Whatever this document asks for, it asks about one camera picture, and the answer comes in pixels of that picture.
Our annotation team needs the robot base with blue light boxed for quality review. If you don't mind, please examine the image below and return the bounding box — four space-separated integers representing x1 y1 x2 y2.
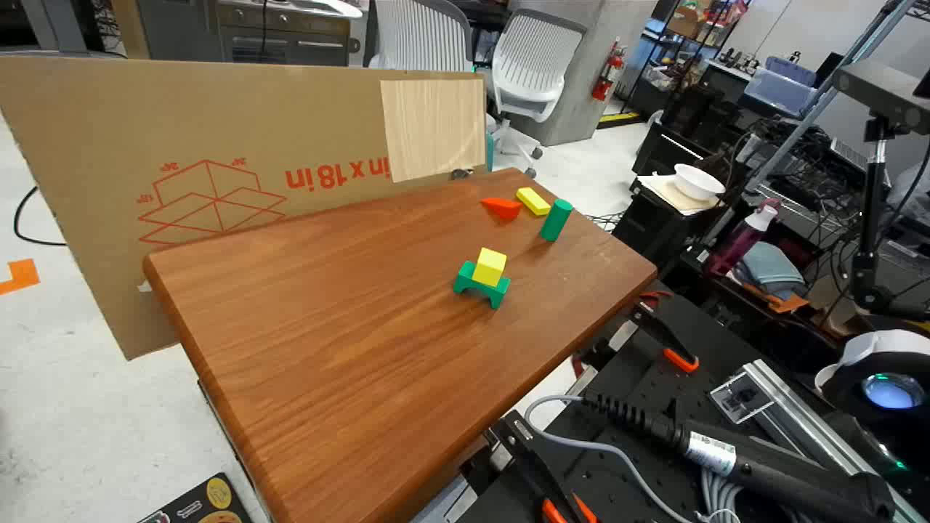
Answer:
810 329 930 459

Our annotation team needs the green cylindrical block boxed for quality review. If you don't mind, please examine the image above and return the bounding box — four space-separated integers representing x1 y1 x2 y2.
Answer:
537 196 576 244

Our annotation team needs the grey mesh chair back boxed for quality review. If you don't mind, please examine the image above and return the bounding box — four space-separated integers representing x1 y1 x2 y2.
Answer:
373 0 477 75

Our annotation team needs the dark printed pamphlet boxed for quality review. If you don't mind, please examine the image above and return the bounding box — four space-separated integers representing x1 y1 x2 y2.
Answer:
133 470 257 523

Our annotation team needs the light wood panel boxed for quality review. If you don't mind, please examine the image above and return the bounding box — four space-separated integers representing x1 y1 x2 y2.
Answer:
377 75 489 187

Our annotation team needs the white bowl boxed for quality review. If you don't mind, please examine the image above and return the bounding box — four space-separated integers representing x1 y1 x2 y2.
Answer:
672 159 726 203

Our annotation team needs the pink bottle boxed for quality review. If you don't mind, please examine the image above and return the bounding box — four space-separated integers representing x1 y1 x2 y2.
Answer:
708 200 781 278

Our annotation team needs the red fire extinguisher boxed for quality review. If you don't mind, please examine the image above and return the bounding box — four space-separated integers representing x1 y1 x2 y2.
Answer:
589 37 627 106

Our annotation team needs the orange wedge block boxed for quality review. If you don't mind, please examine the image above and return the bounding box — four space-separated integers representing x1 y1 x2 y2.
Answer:
479 196 527 228

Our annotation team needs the black perforated breadboard table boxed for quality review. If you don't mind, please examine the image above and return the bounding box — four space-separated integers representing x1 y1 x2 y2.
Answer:
461 287 930 523

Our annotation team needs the aluminium rail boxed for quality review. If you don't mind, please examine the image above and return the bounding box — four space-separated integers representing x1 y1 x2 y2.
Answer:
743 357 926 523

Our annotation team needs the white office chair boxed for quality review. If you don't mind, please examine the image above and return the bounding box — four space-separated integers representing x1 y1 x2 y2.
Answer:
489 8 589 178

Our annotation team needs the blue storage bin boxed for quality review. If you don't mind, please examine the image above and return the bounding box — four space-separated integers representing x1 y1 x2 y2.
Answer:
742 56 826 120

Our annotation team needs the fiducial tag card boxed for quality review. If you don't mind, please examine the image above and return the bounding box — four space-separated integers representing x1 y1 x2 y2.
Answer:
708 376 778 427

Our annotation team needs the black floor cable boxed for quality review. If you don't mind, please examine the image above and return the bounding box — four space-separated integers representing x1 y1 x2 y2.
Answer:
10 183 69 251

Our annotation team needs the black clamp orange handle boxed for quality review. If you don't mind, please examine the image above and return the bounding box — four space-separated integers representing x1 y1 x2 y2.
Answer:
489 416 605 523
605 299 703 379

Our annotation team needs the black camera stand pole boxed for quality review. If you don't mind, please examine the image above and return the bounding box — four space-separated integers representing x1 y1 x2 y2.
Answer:
847 114 897 318

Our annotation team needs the black cylindrical handle tool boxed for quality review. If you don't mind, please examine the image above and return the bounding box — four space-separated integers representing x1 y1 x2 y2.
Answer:
579 389 897 523

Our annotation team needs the yellow rectangular block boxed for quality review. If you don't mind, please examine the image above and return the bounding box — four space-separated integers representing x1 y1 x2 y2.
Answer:
512 183 552 219

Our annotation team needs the blue folded cloth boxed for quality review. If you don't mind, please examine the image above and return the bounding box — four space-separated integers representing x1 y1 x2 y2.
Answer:
738 239 809 294

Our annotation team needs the yellow cube block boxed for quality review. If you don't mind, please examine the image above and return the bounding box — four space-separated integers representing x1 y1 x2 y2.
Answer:
472 244 512 290

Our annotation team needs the grey cable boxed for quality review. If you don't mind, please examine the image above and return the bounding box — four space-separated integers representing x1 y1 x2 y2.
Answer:
520 389 754 523

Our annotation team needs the green bridge block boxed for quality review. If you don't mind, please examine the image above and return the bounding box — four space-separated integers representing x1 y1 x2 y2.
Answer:
450 258 515 312

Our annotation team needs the grey metal cabinet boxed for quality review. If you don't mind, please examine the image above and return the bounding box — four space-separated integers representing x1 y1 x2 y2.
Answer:
133 0 373 69

